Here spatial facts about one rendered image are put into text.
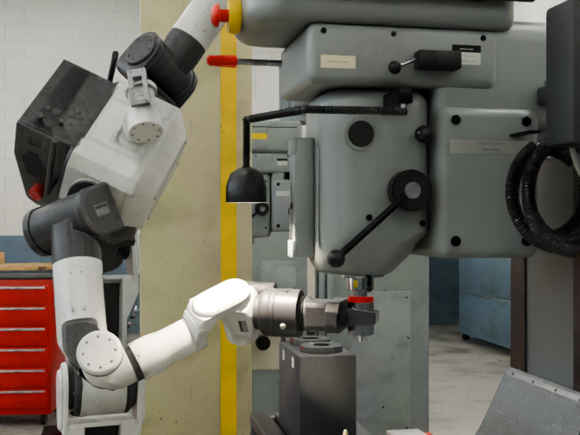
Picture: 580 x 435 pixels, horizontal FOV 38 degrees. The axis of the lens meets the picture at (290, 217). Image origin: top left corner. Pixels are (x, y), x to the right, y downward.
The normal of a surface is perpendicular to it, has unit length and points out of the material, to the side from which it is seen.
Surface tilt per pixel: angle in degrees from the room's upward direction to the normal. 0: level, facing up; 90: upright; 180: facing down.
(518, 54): 90
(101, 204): 72
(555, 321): 90
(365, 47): 90
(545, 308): 90
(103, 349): 67
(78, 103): 59
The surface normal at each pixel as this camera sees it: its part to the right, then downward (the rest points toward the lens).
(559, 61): -0.98, 0.00
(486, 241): 0.21, 0.00
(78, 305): 0.12, -0.39
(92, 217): 0.88, -0.30
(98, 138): 0.31, -0.53
